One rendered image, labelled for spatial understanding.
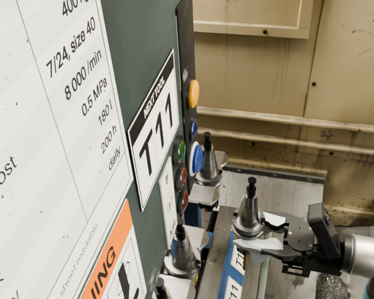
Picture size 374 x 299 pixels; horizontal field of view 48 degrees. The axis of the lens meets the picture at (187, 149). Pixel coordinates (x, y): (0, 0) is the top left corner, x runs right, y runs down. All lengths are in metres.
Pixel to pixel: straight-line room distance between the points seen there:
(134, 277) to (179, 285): 0.44
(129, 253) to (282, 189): 1.15
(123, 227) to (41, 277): 0.09
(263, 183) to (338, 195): 0.25
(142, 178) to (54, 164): 0.11
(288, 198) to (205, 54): 0.54
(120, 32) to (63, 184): 0.08
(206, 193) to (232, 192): 0.55
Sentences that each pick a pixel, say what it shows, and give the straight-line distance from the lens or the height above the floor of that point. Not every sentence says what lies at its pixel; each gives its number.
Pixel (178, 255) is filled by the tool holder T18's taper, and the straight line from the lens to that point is 0.72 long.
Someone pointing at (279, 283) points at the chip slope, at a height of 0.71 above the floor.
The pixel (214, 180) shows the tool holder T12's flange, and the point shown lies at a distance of 0.87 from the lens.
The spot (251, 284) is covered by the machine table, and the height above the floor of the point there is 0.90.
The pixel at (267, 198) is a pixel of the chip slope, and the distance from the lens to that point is 1.39.
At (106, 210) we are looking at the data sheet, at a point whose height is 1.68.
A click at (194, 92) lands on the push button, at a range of 0.37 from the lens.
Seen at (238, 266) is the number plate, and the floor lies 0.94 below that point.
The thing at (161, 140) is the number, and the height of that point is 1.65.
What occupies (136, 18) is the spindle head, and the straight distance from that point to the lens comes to 0.24.
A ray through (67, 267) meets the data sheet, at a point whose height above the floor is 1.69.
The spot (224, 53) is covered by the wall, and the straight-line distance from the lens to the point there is 1.17.
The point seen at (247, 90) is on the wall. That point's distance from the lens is 1.22.
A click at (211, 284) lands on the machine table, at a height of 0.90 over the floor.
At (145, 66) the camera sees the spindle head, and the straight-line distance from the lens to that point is 0.26.
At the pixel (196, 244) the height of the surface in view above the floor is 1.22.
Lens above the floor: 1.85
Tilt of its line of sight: 41 degrees down
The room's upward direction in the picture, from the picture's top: 4 degrees counter-clockwise
